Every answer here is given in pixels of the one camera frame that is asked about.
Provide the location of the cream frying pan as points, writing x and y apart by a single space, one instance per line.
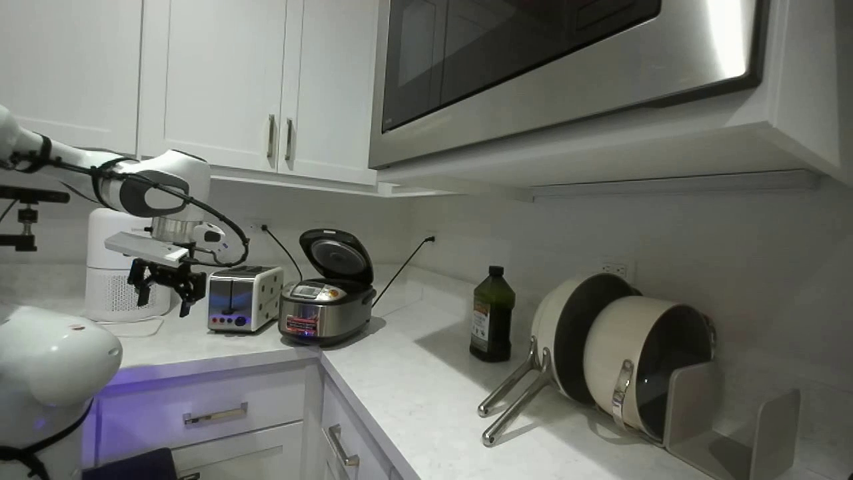
544 329
512 411

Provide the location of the dark blue cloth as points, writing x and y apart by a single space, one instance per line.
135 469

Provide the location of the white upper wall cabinets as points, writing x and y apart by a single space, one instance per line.
223 62

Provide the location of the grey pan rack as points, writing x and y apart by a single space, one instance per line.
695 410

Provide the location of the white silver toaster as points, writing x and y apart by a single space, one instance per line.
241 299

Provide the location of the cream pot black interior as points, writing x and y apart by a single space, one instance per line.
623 347

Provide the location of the stainless steel microwave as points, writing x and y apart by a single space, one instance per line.
568 98

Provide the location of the silver black rice cooker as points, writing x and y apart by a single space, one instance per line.
323 310

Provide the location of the dark glass oil bottle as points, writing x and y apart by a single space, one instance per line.
492 325

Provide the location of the white air purifier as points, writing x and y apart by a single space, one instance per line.
103 283

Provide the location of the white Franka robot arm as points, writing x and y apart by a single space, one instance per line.
55 365

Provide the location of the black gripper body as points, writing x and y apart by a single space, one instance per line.
175 270

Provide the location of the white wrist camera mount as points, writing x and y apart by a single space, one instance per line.
149 249

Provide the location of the white lower cabinets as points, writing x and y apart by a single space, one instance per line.
258 395

